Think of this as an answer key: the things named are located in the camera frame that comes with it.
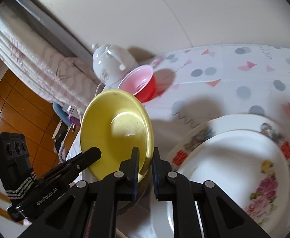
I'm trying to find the white plate with roses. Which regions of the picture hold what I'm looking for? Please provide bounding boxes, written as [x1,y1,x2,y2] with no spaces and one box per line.
[177,130,290,237]

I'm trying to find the pink white curtain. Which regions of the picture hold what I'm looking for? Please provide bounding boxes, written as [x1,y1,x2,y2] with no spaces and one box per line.
[0,3,99,115]

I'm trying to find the purple small box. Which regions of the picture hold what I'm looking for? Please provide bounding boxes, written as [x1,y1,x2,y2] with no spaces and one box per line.
[68,115,81,127]

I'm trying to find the yellow plastic bowl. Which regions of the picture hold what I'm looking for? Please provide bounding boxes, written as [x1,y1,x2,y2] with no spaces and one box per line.
[80,89,154,181]

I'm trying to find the blue chair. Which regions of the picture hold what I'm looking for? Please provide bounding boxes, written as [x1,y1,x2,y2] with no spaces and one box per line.
[52,103,72,127]

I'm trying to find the white ceramic electric kettle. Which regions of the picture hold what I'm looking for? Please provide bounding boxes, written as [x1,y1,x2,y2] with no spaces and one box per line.
[92,44,139,89]

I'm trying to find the patterned white tablecloth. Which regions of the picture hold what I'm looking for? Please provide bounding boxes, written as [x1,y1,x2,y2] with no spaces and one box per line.
[65,43,290,238]

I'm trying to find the red plastic bowl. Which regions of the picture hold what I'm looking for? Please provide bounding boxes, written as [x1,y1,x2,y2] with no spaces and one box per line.
[118,64,156,103]

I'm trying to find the white plate red characters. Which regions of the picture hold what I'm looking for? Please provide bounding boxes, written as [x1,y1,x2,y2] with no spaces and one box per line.
[167,114,290,194]

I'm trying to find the white power plug cable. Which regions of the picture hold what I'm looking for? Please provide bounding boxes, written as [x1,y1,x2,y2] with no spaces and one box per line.
[94,80,106,98]

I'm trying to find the stainless steel bowl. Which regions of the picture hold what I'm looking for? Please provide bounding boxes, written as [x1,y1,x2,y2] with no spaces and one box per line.
[117,171,152,215]

